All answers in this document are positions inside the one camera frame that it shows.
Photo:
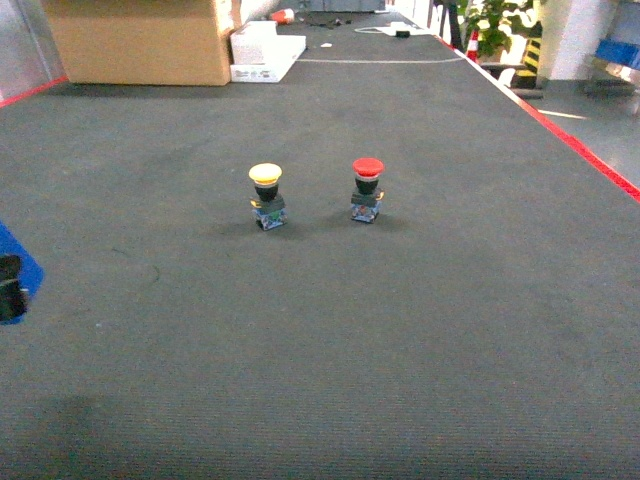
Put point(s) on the white small box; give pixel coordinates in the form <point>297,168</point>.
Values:
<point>255,43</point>

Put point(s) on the metal shelf with bins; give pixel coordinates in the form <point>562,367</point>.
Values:
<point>614,66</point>

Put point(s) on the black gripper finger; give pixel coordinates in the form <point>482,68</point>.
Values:
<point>14,302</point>

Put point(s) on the white flat box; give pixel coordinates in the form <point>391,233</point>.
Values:
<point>289,49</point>

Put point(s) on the large cardboard box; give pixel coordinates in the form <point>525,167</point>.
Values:
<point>174,43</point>

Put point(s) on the yellow mushroom push button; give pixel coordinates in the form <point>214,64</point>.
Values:
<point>268,207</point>

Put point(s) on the red mushroom push button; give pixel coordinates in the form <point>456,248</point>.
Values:
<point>367,197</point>

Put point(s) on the yellow black striped post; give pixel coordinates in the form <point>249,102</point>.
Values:
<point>525,78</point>

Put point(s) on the fallen orange white cone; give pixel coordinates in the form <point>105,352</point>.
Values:
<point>283,16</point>

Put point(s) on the green potted plant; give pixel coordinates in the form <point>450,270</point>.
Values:
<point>503,28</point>

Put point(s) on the blue part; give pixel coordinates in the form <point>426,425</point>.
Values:
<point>31,275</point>

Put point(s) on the red white traffic cone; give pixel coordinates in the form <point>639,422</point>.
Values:
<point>472,52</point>

